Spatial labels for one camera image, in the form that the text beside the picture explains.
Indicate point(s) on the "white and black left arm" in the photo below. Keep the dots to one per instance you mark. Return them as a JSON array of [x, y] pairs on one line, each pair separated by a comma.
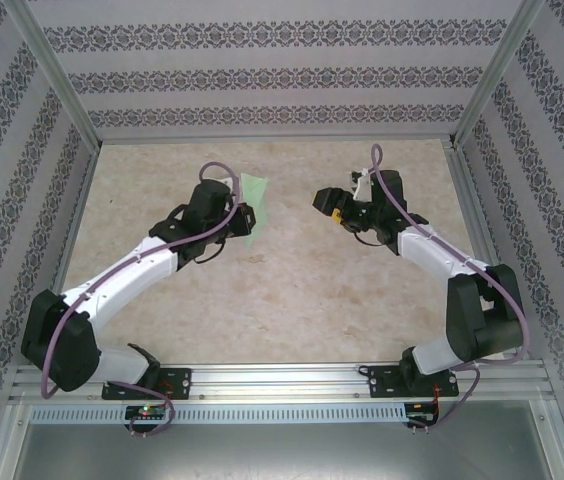
[[72, 360]]

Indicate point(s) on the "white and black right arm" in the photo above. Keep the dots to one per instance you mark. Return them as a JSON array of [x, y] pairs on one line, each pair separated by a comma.
[[482, 320]]

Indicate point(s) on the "grey sheet metal tray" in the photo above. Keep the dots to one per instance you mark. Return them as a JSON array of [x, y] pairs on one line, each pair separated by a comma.
[[282, 450]]

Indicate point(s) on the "aluminium table side rail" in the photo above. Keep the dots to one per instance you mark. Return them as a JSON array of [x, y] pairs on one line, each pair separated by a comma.
[[64, 250], [471, 200]]

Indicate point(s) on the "aluminium mounting rail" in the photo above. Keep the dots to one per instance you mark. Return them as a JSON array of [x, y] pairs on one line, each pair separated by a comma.
[[277, 382]]

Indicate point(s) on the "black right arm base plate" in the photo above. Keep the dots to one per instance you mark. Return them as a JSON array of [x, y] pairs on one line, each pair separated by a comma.
[[384, 382]]

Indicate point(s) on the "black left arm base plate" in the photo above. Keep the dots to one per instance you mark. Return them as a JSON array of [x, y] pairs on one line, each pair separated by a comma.
[[179, 382]]

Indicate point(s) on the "aluminium frame post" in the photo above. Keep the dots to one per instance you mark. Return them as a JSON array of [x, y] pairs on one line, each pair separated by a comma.
[[495, 75], [59, 75]]

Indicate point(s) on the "aluminium frame bar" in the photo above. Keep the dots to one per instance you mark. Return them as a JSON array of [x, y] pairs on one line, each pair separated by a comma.
[[559, 445], [4, 445]]

